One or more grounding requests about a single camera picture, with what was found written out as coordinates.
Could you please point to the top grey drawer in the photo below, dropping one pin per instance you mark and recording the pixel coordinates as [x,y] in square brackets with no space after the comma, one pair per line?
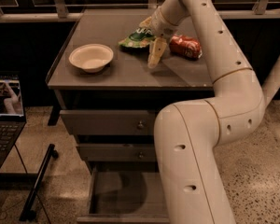
[108,122]

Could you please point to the grey drawer cabinet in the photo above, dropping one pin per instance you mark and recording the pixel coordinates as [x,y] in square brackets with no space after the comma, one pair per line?
[126,83]

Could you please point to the white paper bowl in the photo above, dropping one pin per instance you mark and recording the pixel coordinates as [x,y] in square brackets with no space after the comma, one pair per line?
[91,58]

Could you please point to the metal window railing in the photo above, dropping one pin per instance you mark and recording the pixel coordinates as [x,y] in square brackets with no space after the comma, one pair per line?
[84,6]

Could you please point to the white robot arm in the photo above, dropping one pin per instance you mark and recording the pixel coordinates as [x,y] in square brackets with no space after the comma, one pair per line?
[185,133]

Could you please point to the green rice chip bag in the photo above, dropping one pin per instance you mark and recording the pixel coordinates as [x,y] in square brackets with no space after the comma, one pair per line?
[139,39]

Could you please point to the black laptop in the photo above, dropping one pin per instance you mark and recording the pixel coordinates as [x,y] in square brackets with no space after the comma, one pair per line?
[12,114]

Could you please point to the black stand leg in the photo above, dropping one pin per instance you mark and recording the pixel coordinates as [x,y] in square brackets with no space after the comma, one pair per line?
[27,213]

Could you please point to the bottom grey open drawer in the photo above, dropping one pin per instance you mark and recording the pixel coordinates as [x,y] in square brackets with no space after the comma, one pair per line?
[125,197]

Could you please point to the crushed red soda can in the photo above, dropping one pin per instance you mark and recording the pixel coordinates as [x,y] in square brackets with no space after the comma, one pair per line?
[186,46]

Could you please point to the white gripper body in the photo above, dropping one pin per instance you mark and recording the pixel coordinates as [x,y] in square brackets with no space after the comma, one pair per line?
[162,26]

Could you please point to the middle grey drawer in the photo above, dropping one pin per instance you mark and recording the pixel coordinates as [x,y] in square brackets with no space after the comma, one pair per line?
[117,152]

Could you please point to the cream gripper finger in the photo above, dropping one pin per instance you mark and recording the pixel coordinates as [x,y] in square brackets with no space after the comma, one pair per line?
[156,49]
[145,23]

